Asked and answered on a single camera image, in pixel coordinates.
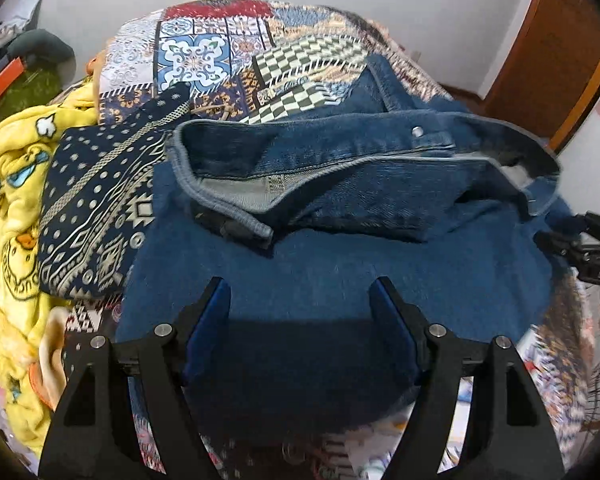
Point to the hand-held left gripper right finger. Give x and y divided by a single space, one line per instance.
395 325

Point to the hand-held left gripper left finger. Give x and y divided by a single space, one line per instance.
207 330

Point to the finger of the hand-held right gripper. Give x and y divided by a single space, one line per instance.
555 245
597 225

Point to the blue denim jacket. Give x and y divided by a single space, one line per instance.
330 260

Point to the navy patterned cloth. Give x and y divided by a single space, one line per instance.
95 210

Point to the brown wooden door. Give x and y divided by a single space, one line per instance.
550 50

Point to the yellow cartoon blanket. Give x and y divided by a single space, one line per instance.
15 210

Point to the patchwork patterned blanket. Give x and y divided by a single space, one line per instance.
205 55

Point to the green patterned cloth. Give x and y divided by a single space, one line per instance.
25 95

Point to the orange box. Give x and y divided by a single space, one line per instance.
2 85

